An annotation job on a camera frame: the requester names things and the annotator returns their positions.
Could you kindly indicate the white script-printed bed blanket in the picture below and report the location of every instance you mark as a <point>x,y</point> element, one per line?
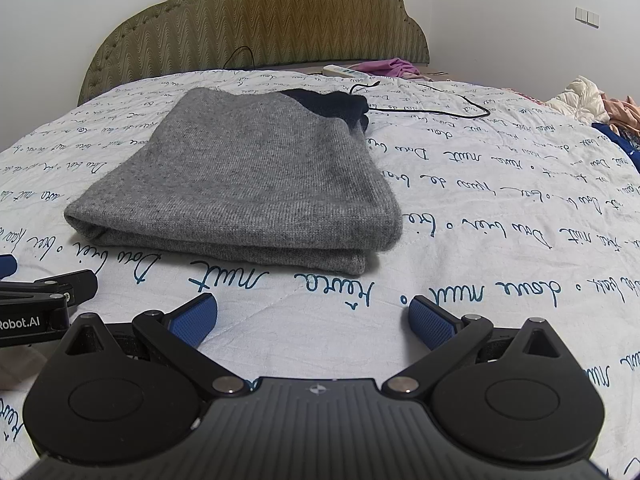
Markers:
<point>500,185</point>

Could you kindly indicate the olive padded headboard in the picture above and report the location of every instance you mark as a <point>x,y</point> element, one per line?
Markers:
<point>260,15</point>

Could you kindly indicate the white power strip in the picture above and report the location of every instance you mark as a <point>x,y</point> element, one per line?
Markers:
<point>343,71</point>

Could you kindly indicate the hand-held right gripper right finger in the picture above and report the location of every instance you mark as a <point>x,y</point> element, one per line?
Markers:
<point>433,323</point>

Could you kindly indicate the white light switch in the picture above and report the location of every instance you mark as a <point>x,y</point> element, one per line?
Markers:
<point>587,16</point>

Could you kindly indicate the white puffy jacket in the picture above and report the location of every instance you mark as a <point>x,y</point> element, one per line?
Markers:
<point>580,98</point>

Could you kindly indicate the peach cloth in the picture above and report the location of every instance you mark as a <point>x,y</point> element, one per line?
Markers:
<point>625,112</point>

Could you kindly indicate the blue cloth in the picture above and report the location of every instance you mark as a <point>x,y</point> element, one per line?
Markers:
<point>615,133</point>

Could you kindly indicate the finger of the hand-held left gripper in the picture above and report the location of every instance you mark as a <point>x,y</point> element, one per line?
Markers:
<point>7,266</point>
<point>75,285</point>

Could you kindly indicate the purple cloth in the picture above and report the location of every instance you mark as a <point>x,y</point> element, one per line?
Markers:
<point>387,66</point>

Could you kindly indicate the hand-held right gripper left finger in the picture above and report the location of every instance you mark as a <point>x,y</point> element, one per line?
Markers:
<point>195,318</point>

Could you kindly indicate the grey sweater with navy sleeves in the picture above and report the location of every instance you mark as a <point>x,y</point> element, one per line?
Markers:
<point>240,175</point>

